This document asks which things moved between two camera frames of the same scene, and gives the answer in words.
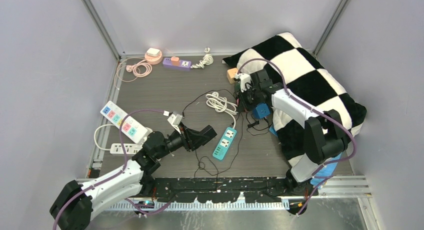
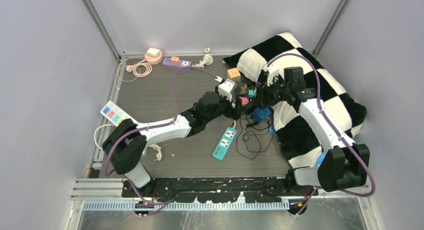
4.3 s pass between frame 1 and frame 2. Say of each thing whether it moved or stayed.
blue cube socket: stayed
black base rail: stayed
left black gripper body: moved
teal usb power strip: stayed
